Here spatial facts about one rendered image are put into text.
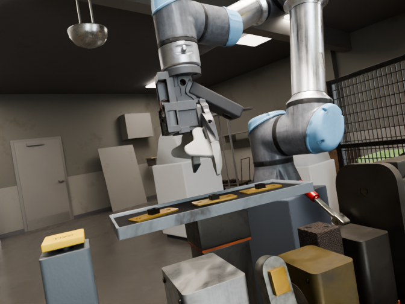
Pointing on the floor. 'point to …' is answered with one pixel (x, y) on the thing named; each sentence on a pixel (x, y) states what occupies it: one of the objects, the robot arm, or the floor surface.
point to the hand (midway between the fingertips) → (208, 174)
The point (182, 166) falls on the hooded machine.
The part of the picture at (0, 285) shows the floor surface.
